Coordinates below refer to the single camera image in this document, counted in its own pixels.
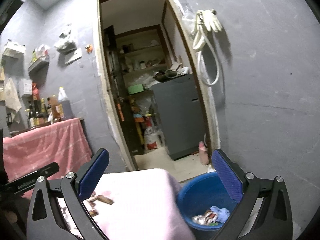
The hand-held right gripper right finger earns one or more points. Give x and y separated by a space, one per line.
226 175

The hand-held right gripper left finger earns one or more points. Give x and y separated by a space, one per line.
93 172

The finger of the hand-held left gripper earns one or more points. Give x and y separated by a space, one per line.
50 170

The blue plastic bucket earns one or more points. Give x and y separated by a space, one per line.
197 195

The light blue cloth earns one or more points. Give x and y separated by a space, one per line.
220 212

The pink checked cloth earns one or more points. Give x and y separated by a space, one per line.
50 145

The pink bottle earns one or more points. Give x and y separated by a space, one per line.
203 155

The row of dark sauce bottles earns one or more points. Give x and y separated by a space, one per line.
37 115

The pink floral cloth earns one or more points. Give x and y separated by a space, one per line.
140 205

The cooking oil jug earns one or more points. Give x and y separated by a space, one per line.
64 107

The white sack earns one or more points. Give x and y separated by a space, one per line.
151 137

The grey cabinet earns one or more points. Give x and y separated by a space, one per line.
177 115

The red bag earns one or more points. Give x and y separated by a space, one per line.
35 91

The hanging beige cloth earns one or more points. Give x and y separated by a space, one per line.
12 97

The green box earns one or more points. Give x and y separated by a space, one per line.
135 89

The green packet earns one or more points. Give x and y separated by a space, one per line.
34 56

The dark wok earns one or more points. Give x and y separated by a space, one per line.
166 75

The red packet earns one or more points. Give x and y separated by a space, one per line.
43 51

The wooden shelf unit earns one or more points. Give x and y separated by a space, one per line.
140 52

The hanging clear plastic bag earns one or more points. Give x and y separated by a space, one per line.
65 41

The cream rubber gloves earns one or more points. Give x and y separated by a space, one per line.
212 22

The wooden door frame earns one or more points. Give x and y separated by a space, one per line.
105 92

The white wall box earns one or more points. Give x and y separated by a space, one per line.
27 87

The grey wall shelf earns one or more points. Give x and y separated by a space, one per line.
37 66

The wall socket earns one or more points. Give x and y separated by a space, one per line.
73 57

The orange wall hook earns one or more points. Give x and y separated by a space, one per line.
88 48

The white wall basket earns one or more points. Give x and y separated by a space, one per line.
12 48

